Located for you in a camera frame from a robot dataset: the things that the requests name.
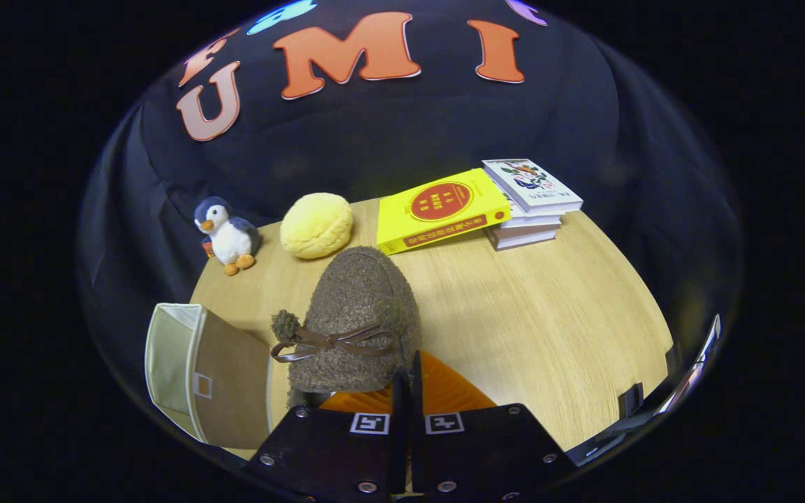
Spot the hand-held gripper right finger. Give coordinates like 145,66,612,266
409,350,579,503

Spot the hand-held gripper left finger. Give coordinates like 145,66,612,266
244,372,410,503

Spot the brown fuzzy shoe with bow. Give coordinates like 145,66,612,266
270,246,423,409

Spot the beige fabric storage box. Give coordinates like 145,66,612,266
144,302,272,448

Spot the yellow plush bun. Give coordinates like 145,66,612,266
280,193,354,260

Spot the white book brown spine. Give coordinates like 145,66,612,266
486,225,558,251

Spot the yellow book red circle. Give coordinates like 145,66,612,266
377,168,512,256

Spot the plain white book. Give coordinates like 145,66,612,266
500,208,563,230

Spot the blue white penguin plush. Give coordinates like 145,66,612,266
194,196,261,277

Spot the white illustrated cover book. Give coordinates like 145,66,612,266
483,159,583,214

